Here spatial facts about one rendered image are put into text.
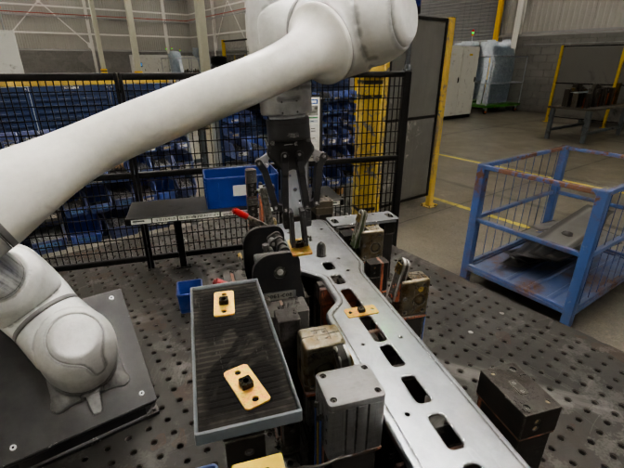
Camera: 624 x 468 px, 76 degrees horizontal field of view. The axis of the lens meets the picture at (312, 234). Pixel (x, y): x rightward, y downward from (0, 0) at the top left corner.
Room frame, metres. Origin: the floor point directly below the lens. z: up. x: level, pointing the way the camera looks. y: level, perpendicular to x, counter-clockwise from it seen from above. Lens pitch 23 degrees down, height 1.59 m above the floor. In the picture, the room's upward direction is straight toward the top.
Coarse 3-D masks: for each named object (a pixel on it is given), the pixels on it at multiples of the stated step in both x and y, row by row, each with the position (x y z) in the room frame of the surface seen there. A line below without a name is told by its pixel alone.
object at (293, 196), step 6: (306, 168) 1.59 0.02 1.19; (294, 174) 1.57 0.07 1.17; (306, 174) 1.59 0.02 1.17; (294, 180) 1.57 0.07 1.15; (306, 180) 1.59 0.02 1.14; (294, 186) 1.57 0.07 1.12; (294, 192) 1.57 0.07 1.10; (294, 198) 1.57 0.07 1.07; (300, 198) 1.58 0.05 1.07; (294, 204) 1.57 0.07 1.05; (300, 204) 1.58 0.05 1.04; (294, 210) 1.57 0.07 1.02
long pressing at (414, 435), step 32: (320, 224) 1.47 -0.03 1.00; (352, 256) 1.18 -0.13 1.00; (352, 288) 0.98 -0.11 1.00; (352, 320) 0.83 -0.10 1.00; (384, 320) 0.83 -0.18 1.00; (352, 352) 0.71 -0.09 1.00; (416, 352) 0.71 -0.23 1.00; (384, 384) 0.61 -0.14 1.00; (448, 384) 0.61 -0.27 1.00; (384, 416) 0.53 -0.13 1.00; (416, 416) 0.54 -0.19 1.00; (448, 416) 0.54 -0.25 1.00; (480, 416) 0.54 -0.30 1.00; (416, 448) 0.47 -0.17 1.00; (448, 448) 0.47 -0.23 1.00; (480, 448) 0.47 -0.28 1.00; (512, 448) 0.47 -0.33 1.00
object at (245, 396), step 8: (240, 368) 0.48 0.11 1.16; (248, 368) 0.48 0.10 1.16; (224, 376) 0.46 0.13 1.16; (232, 376) 0.46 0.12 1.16; (240, 376) 0.46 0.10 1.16; (248, 376) 0.45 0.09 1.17; (232, 384) 0.44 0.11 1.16; (240, 384) 0.44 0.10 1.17; (248, 384) 0.44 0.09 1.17; (256, 384) 0.44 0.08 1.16; (240, 392) 0.43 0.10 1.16; (248, 392) 0.43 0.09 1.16; (256, 392) 0.43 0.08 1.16; (264, 392) 0.43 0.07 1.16; (240, 400) 0.41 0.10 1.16; (248, 400) 0.41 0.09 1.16; (264, 400) 0.41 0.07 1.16; (248, 408) 0.40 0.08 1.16
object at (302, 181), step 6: (300, 150) 0.70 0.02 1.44; (300, 156) 0.70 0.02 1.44; (300, 162) 0.70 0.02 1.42; (300, 168) 0.70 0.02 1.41; (300, 174) 0.70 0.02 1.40; (300, 180) 0.70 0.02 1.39; (300, 186) 0.70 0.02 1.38; (306, 186) 0.70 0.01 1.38; (300, 192) 0.72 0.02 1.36; (306, 192) 0.70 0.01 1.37; (306, 198) 0.70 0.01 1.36; (306, 204) 0.70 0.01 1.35; (306, 210) 0.70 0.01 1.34
